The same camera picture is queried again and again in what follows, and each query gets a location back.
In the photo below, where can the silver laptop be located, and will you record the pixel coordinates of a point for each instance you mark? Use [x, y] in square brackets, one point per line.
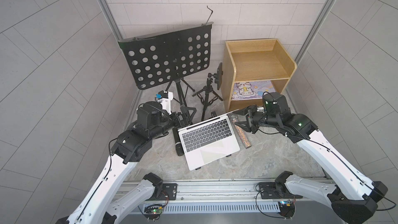
[208, 141]

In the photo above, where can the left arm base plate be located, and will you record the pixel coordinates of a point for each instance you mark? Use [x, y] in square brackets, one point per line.
[167, 192]

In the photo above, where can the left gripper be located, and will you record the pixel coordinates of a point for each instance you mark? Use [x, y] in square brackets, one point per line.
[181, 118]

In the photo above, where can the aluminium mounting rail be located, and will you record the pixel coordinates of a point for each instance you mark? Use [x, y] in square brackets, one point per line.
[224, 190]

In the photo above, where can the black microphone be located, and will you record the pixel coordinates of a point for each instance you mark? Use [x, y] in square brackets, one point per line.
[178, 145]

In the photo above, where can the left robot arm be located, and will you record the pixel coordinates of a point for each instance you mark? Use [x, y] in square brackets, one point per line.
[98, 207]

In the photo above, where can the wooden two-tier shelf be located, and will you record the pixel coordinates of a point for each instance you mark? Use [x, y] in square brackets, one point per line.
[254, 61]

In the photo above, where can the black perforated music stand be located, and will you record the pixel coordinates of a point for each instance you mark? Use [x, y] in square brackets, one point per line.
[164, 57]

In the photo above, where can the black phone tripod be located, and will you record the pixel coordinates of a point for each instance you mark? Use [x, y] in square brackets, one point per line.
[208, 95]

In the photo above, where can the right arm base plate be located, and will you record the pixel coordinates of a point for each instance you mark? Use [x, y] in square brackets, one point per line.
[272, 190]

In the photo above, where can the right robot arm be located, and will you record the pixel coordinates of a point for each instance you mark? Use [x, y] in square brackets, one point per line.
[354, 197]

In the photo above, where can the circuit board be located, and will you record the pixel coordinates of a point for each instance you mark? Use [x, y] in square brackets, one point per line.
[287, 209]
[153, 211]

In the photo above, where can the cartoon cat picture book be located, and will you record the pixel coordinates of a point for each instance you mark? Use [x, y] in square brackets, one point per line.
[251, 90]

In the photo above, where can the right circuit board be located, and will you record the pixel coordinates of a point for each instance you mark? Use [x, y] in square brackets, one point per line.
[287, 209]

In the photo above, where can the left circuit board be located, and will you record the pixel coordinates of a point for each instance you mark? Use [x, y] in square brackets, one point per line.
[153, 211]

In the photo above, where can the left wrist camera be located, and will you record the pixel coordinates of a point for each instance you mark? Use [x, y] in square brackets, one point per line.
[165, 98]

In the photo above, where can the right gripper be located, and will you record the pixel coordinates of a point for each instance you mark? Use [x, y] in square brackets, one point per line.
[252, 120]

